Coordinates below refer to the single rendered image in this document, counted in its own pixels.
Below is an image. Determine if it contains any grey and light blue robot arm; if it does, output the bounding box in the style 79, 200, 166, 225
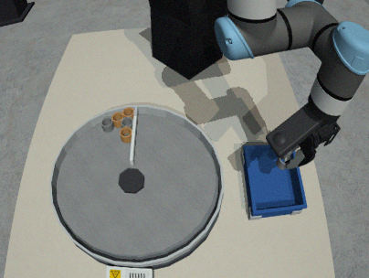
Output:
215, 0, 369, 158

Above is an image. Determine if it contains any grey metal bushing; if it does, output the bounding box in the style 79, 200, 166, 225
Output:
276, 156, 288, 170
121, 117, 133, 129
101, 117, 114, 133

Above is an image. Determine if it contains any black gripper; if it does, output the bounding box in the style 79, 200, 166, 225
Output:
284, 94, 341, 169

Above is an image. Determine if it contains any bronze bushing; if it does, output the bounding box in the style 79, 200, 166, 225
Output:
120, 127, 132, 144
122, 107, 134, 119
111, 112, 124, 128

